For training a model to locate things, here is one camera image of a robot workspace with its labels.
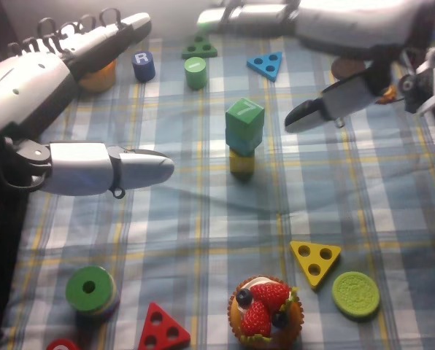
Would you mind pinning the toy strawberry tart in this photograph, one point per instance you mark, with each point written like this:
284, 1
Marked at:
265, 310

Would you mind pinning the teal wooden cube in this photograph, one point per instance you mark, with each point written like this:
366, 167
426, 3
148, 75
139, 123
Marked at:
241, 144

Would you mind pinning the red triangle block with holes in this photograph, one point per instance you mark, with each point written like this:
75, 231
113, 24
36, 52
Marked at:
162, 333

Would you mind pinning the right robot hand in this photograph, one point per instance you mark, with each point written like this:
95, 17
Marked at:
356, 22

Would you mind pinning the brown toy sandwich cookie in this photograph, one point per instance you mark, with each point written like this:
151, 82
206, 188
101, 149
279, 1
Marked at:
345, 67

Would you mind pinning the yellow wooden cube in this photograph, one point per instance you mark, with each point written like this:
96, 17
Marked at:
241, 164

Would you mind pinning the green cube number 7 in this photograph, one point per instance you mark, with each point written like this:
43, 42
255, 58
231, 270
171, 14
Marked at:
245, 114

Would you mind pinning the green toy sandwich cookie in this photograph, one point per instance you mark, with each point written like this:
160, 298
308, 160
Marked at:
356, 295

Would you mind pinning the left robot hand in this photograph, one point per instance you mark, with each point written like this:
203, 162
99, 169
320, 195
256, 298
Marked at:
20, 91

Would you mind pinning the blue cylinder block letter R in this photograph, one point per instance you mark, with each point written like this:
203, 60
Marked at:
143, 67

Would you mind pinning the blue plaid tablecloth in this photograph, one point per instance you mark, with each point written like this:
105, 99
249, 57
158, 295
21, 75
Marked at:
210, 226

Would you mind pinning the blue triangle block with holes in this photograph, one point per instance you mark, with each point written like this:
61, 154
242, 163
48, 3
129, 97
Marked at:
266, 65

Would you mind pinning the green cylinder block minus sign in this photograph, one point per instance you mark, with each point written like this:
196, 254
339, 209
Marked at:
195, 74

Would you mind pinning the yellow triangle block with holes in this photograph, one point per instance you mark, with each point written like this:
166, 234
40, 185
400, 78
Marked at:
312, 259

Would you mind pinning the toy peach cupcake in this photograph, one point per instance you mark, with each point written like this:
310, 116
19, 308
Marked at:
100, 78

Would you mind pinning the green triangle block with holes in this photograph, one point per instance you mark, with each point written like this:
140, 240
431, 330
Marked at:
199, 49

